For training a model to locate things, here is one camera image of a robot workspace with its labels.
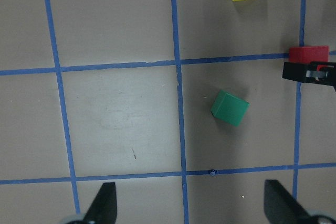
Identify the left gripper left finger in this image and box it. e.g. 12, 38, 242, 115
60, 182, 117, 224

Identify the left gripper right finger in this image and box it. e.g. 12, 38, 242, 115
264, 179, 335, 224

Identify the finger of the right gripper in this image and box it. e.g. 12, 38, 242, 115
282, 61, 335, 87

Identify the red wooden block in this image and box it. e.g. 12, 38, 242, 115
289, 46, 329, 64

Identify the green wooden block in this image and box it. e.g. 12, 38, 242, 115
211, 90, 249, 126

